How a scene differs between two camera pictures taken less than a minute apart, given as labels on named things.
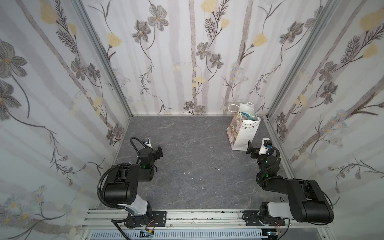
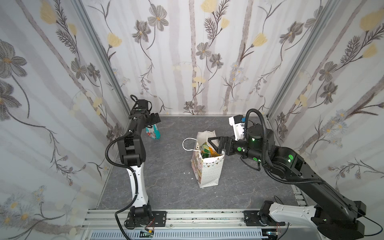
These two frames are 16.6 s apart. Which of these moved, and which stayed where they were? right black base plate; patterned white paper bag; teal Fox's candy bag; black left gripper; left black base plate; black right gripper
Moved: patterned white paper bag; teal Fox's candy bag; black right gripper; black left gripper
Stayed: left black base plate; right black base plate
